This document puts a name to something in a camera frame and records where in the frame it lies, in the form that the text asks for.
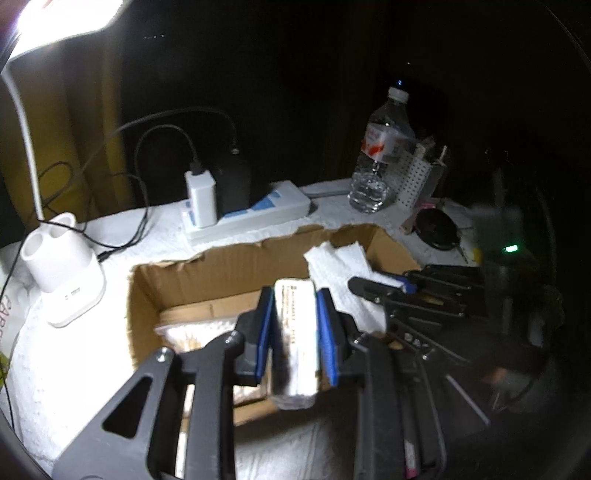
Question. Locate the white perforated holder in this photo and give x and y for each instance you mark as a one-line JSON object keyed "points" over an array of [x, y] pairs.
{"points": [[418, 177]]}

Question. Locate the clear packet of swabs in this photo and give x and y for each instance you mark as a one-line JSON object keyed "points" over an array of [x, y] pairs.
{"points": [[198, 333]]}

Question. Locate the white desk lamp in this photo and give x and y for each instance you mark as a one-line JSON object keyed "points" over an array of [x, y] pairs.
{"points": [[64, 272]]}

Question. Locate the white charger plug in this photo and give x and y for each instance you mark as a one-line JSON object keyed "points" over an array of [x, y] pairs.
{"points": [[201, 198]]}

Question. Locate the black power adapter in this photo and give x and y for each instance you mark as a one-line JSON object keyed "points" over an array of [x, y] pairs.
{"points": [[234, 180]]}

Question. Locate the white tissue packet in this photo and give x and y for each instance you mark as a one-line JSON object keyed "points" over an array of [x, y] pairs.
{"points": [[295, 339]]}

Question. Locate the white power strip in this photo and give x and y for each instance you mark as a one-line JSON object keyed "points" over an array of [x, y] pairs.
{"points": [[258, 214]]}

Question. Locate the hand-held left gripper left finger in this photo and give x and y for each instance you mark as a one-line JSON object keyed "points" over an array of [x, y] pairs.
{"points": [[265, 333]]}

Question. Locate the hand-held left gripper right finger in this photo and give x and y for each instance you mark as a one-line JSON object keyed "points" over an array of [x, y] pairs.
{"points": [[327, 344]]}

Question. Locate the white paper napkin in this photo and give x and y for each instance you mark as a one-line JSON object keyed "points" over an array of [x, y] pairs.
{"points": [[344, 277]]}

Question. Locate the clear plastic water bottle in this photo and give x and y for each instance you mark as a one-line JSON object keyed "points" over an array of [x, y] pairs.
{"points": [[376, 152]]}

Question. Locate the white printed plastic bag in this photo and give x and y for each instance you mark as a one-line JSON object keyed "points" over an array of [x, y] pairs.
{"points": [[10, 318]]}

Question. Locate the yellow curtain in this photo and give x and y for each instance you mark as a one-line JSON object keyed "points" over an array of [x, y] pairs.
{"points": [[90, 124]]}

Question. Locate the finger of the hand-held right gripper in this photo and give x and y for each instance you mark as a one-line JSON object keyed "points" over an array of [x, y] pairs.
{"points": [[443, 281], [369, 288]]}

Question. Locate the black round case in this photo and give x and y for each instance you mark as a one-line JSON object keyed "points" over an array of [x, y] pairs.
{"points": [[436, 227]]}

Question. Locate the white quilted table cover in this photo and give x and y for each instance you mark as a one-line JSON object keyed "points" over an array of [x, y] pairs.
{"points": [[69, 369]]}

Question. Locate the brown cardboard box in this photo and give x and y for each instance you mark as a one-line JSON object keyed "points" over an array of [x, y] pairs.
{"points": [[198, 281]]}

